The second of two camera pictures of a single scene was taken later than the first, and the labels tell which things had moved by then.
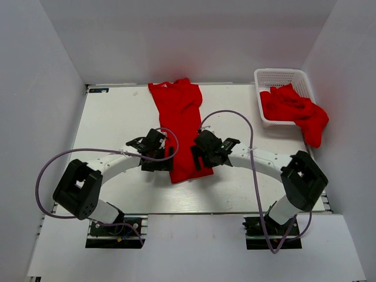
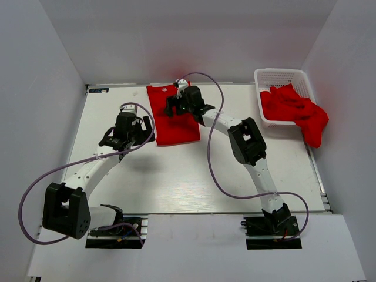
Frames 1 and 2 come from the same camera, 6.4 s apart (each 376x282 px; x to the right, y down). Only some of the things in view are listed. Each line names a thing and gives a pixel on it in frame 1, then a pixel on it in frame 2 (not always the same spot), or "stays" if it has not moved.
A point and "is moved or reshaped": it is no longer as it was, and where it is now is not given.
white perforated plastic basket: (265, 79) stays
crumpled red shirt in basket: (284, 103) stays
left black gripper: (163, 165) → (143, 133)
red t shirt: (178, 103) is moved or reshaped
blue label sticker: (98, 90) stays
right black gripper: (196, 151) → (171, 101)
